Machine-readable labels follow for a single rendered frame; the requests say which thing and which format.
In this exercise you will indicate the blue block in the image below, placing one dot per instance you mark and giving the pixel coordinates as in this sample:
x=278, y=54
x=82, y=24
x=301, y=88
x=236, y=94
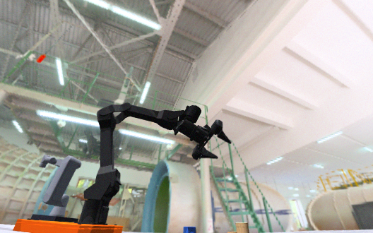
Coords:
x=189, y=229

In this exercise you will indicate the tan wooden cylinder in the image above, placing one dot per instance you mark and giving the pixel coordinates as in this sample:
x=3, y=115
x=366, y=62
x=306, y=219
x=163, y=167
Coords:
x=242, y=227

